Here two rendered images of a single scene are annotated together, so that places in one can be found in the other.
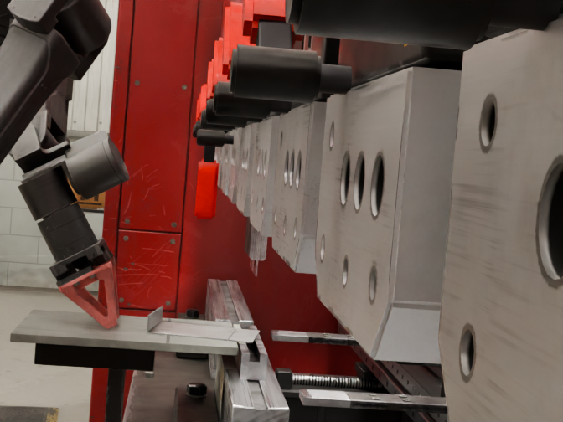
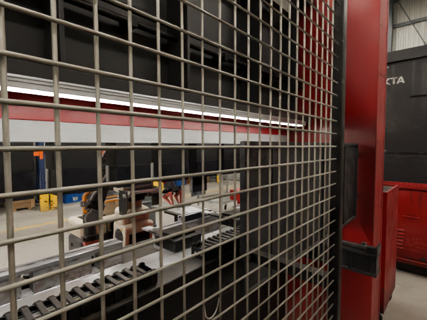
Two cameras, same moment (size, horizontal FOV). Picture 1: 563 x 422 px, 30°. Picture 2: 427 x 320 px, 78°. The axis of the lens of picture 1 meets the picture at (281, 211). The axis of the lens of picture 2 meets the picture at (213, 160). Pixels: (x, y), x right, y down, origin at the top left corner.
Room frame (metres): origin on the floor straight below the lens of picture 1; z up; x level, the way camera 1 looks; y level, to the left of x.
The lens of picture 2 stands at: (0.50, -0.99, 1.33)
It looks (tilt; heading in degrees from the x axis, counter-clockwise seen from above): 3 degrees down; 48
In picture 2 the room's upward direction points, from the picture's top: straight up
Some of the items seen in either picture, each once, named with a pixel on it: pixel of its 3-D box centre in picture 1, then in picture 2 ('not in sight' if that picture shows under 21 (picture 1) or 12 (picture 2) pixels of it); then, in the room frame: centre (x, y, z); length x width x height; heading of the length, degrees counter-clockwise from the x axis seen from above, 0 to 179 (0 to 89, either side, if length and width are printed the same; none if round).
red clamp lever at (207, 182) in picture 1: (213, 174); not in sight; (1.15, 0.08, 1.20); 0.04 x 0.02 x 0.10; 96
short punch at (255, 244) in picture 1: (255, 234); (198, 186); (1.31, 0.03, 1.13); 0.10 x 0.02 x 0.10; 6
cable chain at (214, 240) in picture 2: not in sight; (237, 236); (1.15, -0.39, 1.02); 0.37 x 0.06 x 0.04; 6
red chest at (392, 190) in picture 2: not in sight; (355, 244); (2.84, -0.17, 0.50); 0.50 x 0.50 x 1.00; 6
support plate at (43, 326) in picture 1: (129, 331); (179, 207); (1.30, 0.18, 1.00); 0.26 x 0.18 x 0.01; 96
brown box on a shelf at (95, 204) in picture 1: (89, 192); not in sight; (3.75, 0.69, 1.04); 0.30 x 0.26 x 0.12; 7
